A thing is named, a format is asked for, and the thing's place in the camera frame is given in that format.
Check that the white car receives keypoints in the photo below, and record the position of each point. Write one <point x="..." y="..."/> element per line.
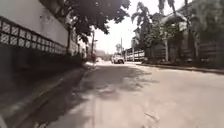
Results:
<point x="117" y="59"/>

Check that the white fence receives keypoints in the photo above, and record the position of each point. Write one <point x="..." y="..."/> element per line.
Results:
<point x="135" y="54"/>

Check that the pole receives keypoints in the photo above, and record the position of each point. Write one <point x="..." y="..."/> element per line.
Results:
<point x="92" y="45"/>

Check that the grey concrete road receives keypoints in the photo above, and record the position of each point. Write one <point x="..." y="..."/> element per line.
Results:
<point x="146" y="96"/>

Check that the palm trees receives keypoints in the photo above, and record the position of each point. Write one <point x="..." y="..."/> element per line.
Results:
<point x="146" y="30"/>

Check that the large overhanging tree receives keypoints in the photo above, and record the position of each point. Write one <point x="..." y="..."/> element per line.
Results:
<point x="93" y="13"/>

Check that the concrete kerb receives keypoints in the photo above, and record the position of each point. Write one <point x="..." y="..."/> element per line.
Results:
<point x="186" y="68"/>

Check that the dark fence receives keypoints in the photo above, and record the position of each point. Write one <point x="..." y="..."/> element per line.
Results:
<point x="206" y="53"/>

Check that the white wall with lattice blocks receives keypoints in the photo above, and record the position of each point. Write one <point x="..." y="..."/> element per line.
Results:
<point x="26" y="20"/>

